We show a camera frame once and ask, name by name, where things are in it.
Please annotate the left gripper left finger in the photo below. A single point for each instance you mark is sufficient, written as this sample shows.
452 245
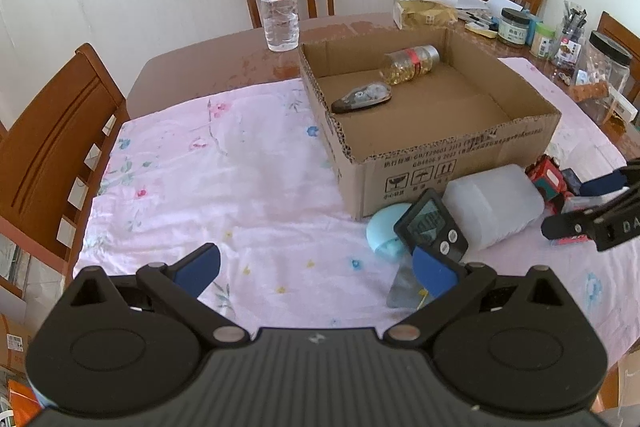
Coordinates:
174 291

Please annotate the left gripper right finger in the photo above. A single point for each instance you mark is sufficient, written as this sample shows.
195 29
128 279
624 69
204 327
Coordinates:
457 289

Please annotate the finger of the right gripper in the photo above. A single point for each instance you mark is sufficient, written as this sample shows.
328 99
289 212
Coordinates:
568 224
619 178

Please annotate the grey cloth piece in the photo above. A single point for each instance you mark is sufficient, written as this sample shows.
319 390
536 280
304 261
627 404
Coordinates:
406 292

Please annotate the red toy train car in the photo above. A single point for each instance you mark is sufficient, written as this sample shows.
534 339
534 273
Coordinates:
547 178

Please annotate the black digital timer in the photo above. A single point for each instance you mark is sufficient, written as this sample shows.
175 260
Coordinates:
427 224

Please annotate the light blue round device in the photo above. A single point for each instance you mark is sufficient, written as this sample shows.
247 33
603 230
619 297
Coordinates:
381 235

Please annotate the white translucent plastic container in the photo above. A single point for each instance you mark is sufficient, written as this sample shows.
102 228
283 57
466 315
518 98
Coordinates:
491 205

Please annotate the large clear jar black lid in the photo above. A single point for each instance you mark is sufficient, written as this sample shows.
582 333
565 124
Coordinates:
600 76

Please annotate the pink floral tablecloth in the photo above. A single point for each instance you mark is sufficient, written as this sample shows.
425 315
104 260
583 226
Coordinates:
247 170

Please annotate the pen holder with pens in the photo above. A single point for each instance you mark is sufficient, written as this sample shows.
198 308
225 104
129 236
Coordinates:
569 36

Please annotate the green lid spice jar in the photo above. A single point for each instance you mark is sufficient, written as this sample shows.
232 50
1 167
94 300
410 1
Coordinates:
542 40

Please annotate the wooden chair right edge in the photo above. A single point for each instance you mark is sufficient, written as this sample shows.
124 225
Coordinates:
612 28

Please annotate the open cardboard box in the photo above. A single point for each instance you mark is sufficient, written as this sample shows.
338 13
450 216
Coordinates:
469 114

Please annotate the dark lid glass jar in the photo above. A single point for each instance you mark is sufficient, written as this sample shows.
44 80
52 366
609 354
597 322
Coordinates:
513 27

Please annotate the wooden chair left side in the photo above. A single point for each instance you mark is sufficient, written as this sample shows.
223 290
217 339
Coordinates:
53 159

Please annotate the yellow sticky note pad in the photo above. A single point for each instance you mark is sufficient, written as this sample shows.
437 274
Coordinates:
481 29

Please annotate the gold tissue pack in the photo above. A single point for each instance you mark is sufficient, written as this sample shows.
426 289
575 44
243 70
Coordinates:
412 14

